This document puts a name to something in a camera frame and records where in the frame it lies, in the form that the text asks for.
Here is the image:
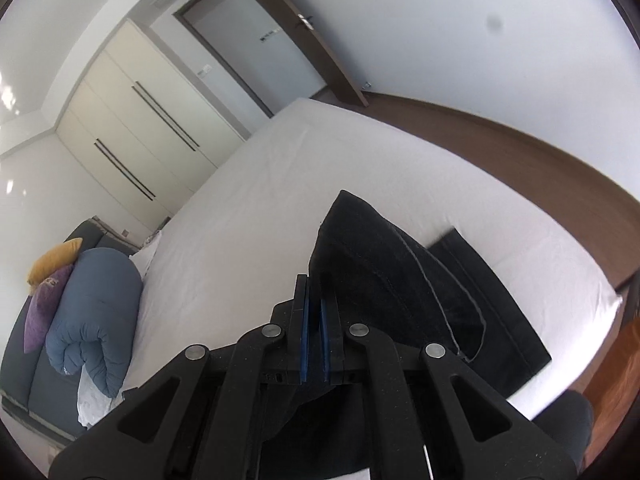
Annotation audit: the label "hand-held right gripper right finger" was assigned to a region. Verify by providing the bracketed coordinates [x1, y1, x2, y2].
[319, 299, 577, 480]

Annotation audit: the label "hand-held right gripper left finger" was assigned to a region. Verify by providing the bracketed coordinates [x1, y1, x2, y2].
[47, 274, 311, 480]

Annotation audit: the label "black pants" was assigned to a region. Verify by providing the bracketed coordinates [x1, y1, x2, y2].
[257, 190, 552, 480]

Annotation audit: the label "bed with white sheet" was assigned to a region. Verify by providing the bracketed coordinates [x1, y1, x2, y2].
[117, 97, 623, 478]

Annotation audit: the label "white pillow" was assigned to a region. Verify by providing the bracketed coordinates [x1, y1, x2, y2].
[129, 232, 163, 281]
[76, 367, 126, 429]

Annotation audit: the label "rolled blue duvet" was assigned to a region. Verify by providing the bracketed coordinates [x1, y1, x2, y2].
[45, 247, 146, 398]

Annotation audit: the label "person's right leg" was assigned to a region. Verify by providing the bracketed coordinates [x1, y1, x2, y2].
[539, 389, 596, 472]

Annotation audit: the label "yellow pillow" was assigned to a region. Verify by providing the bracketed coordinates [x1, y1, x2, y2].
[26, 237, 83, 296]

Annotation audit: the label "purple pillow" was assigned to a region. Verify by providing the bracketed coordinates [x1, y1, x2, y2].
[23, 264, 76, 353]

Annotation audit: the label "dark grey headboard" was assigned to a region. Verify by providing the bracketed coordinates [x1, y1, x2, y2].
[0, 217, 141, 443]

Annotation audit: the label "dark brown open door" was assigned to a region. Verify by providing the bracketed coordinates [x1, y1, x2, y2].
[229, 0, 372, 107]

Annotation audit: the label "cream wardrobe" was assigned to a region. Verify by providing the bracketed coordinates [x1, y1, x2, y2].
[55, 17, 251, 218]

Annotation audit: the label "long black wardrobe handle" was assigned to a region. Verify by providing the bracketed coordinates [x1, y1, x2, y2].
[131, 81, 201, 152]
[94, 138, 157, 202]

